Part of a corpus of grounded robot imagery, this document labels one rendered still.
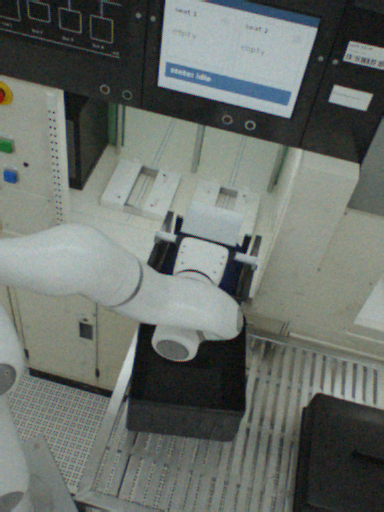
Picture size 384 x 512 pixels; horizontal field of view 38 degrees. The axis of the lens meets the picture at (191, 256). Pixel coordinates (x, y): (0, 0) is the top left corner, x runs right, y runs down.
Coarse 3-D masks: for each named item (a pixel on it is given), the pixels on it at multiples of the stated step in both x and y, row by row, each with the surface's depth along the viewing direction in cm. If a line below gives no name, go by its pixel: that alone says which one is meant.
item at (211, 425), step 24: (144, 336) 158; (240, 336) 150; (144, 360) 154; (168, 360) 152; (192, 360) 152; (216, 360) 157; (240, 360) 145; (144, 384) 146; (168, 384) 150; (192, 384) 151; (216, 384) 152; (240, 384) 140; (144, 408) 131; (168, 408) 130; (192, 408) 129; (216, 408) 129; (240, 408) 136; (144, 432) 141; (168, 432) 140; (192, 432) 139; (216, 432) 138
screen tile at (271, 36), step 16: (240, 32) 104; (256, 32) 103; (272, 32) 103; (288, 32) 102; (304, 32) 101; (272, 48) 105; (288, 48) 104; (304, 48) 103; (240, 64) 109; (256, 64) 108; (272, 64) 107; (288, 64) 106; (272, 80) 110; (288, 80) 109
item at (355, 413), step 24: (312, 408) 141; (336, 408) 141; (360, 408) 142; (312, 432) 136; (336, 432) 137; (360, 432) 138; (312, 456) 132; (336, 456) 133; (360, 456) 132; (312, 480) 128; (336, 480) 129; (360, 480) 130; (312, 504) 125; (336, 504) 126; (360, 504) 126
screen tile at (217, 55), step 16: (176, 16) 105; (192, 16) 104; (208, 16) 103; (208, 32) 105; (224, 32) 105; (176, 48) 109; (192, 48) 109; (208, 48) 108; (224, 48) 107; (208, 64) 110; (224, 64) 109
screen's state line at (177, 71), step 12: (168, 72) 114; (180, 72) 113; (192, 72) 112; (204, 72) 112; (204, 84) 114; (216, 84) 113; (228, 84) 112; (240, 84) 112; (252, 84) 111; (252, 96) 113; (264, 96) 112; (276, 96) 112; (288, 96) 111
